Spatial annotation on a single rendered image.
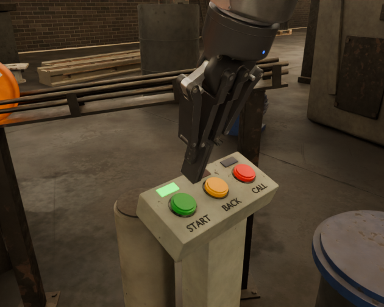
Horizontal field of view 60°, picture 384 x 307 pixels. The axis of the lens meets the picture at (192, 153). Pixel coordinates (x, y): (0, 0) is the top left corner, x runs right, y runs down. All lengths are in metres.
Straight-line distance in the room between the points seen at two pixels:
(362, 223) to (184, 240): 0.49
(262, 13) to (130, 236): 0.49
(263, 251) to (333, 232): 0.61
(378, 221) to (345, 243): 0.13
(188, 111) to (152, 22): 2.82
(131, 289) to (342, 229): 0.48
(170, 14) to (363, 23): 1.53
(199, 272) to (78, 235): 0.96
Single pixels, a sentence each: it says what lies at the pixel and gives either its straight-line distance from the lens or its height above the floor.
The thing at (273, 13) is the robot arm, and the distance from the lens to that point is 0.33.
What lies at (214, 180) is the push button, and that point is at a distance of 0.57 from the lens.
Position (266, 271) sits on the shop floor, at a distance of 1.31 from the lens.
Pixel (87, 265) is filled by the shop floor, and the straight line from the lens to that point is 1.36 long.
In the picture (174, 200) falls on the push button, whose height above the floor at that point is 0.61.
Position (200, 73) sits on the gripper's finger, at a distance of 0.35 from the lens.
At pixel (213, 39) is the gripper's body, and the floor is 0.85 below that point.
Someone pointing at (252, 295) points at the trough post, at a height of 0.01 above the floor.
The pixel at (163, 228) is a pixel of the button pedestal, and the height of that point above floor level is 0.58.
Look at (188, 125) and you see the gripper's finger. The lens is 0.39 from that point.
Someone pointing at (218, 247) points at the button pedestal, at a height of 0.51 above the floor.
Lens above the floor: 0.89
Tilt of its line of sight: 24 degrees down
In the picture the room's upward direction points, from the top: straight up
